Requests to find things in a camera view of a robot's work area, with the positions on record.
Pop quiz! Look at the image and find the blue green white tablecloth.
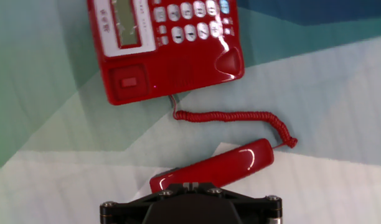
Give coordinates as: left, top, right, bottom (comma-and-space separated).
0, 0, 381, 224

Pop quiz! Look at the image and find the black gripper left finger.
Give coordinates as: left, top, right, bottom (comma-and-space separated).
100, 182, 191, 224

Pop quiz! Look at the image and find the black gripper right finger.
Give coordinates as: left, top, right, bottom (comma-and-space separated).
190, 182, 283, 224

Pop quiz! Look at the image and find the red telephone base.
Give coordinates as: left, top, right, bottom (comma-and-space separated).
86, 0, 246, 106

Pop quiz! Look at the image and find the red phone cord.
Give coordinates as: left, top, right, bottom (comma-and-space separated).
169, 95, 299, 149

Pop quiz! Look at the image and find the red telephone handset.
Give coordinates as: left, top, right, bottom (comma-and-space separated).
149, 138, 275, 194

